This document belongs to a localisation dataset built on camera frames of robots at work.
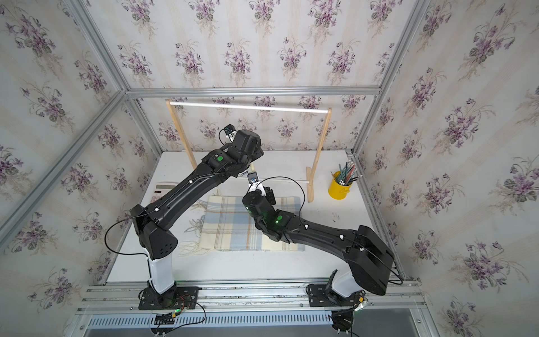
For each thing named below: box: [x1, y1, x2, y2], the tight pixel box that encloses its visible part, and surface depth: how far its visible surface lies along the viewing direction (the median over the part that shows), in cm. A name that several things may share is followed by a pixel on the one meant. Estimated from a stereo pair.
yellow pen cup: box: [328, 170, 352, 201], surface depth 97 cm
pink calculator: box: [150, 181, 179, 203], surface depth 102 cm
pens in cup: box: [329, 160, 359, 187], surface depth 96 cm
